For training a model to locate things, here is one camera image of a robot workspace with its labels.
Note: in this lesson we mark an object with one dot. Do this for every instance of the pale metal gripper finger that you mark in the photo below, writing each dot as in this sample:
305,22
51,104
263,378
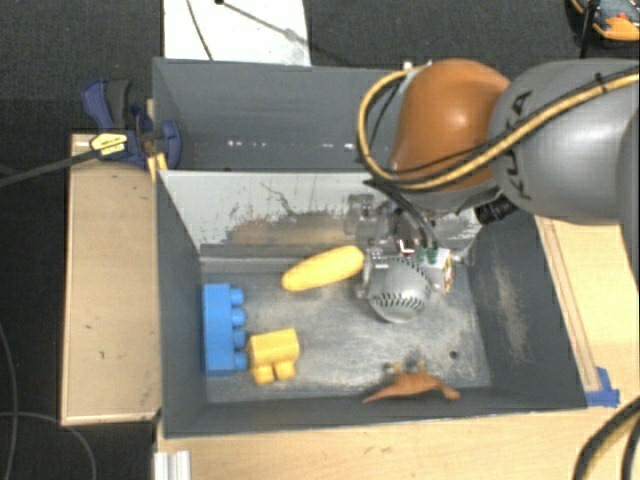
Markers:
378,260
364,285

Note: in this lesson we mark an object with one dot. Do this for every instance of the grey baseball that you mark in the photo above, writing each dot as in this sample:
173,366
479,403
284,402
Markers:
402,295

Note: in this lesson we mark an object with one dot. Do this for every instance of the yellow toy corn cob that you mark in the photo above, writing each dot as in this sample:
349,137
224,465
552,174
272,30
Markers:
322,269

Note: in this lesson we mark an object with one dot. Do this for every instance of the grey metal bin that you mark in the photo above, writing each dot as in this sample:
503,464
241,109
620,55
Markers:
320,318

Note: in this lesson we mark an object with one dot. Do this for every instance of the orange toy dinosaur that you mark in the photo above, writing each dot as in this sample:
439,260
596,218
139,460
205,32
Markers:
415,385

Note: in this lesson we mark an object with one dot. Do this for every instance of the yellow toy building block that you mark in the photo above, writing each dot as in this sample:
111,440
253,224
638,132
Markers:
272,350

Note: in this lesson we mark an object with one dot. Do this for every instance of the blue toy building block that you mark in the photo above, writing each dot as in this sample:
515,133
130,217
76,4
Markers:
220,328

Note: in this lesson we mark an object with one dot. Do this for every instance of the pale wood board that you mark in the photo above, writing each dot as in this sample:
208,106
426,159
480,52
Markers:
110,293

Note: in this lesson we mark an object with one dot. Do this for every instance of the black cylinder on white bracket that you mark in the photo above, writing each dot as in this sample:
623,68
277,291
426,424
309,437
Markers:
495,211

